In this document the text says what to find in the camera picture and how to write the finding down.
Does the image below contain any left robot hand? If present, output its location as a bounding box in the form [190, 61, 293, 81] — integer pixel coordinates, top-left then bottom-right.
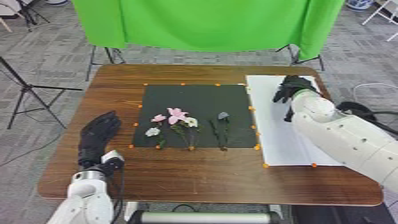
[76, 110, 124, 170]

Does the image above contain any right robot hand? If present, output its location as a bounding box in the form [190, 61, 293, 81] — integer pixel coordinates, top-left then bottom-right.
[270, 74, 321, 104]

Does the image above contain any black cloth stand leg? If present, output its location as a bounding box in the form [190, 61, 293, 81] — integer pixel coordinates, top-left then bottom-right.
[273, 44, 326, 72]
[83, 44, 127, 82]

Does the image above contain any white flower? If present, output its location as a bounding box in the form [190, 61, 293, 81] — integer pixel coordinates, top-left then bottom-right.
[143, 126, 165, 148]

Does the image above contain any small pink flower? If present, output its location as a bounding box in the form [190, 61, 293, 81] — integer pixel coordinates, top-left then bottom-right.
[149, 113, 168, 148]

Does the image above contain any white sheet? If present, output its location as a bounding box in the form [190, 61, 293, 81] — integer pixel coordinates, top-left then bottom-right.
[243, 74, 346, 168]

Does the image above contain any large pink flower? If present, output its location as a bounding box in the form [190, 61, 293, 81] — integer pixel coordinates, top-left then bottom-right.
[165, 106, 195, 150]

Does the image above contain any blue flower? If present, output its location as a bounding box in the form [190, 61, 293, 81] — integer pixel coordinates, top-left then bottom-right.
[215, 111, 232, 151]

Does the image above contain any cream flower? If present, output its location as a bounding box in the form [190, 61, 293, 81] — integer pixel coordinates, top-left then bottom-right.
[181, 116, 202, 148]

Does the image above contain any dark mat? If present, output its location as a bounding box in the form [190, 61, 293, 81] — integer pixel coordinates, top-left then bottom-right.
[129, 83, 261, 150]

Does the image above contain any black tripod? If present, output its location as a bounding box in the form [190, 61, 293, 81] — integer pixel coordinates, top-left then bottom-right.
[0, 55, 85, 131]

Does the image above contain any green sprig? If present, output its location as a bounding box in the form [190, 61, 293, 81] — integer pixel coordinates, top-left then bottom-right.
[207, 119, 225, 150]

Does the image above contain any pale grey bar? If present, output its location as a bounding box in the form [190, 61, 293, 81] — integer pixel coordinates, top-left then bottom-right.
[126, 211, 280, 224]

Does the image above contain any white cable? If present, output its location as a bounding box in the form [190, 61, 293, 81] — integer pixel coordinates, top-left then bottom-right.
[350, 82, 398, 102]

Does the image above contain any black cable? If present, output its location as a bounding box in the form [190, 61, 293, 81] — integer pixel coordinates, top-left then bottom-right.
[334, 101, 398, 135]

